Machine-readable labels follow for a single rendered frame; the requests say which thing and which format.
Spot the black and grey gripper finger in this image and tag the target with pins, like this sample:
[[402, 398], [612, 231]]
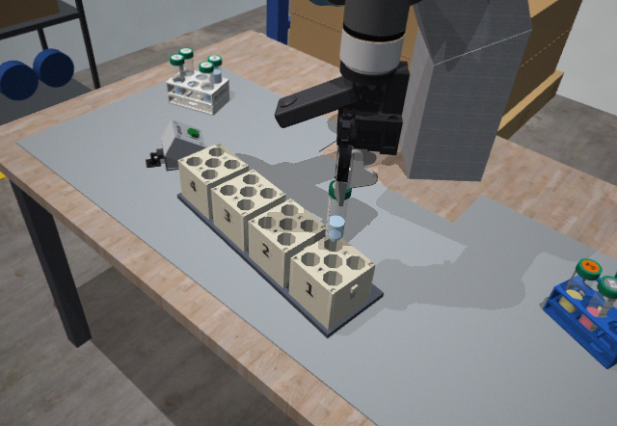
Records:
[[356, 176], [370, 157]]

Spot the grey bench mat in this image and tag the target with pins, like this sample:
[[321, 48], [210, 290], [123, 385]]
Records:
[[459, 337]]

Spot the beige bucket adapter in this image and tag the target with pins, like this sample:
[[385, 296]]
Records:
[[250, 192], [329, 292], [292, 229], [204, 170]]

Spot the blue tube rack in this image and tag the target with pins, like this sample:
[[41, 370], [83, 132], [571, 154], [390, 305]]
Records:
[[595, 342]]

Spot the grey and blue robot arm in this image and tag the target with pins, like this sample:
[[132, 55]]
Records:
[[369, 20]]

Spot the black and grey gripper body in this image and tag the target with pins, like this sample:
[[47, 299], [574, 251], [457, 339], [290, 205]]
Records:
[[380, 109]]

